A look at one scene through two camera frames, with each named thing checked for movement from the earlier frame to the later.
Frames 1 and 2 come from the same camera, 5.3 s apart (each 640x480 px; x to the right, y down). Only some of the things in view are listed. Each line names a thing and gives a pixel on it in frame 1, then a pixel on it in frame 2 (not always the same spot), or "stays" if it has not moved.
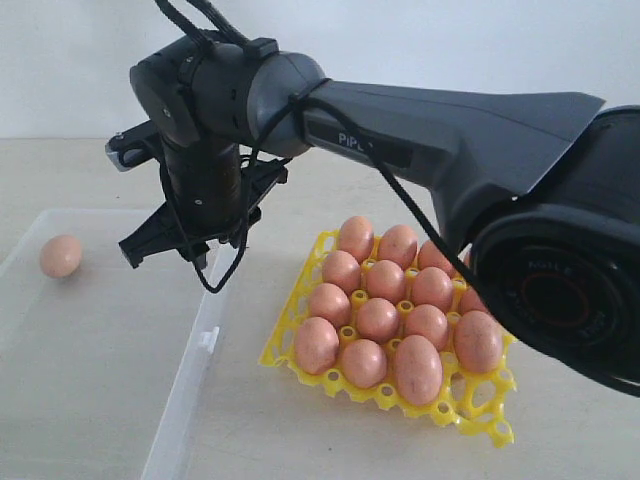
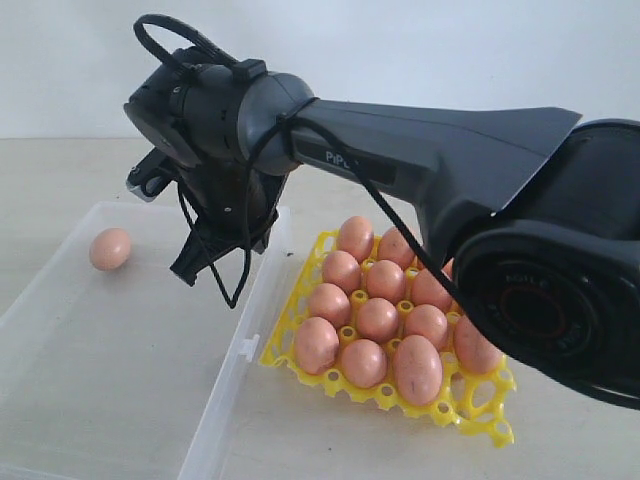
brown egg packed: (356, 237) stays
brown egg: (478, 341) stays
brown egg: (60, 256) → (109, 249)
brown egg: (342, 269) stays
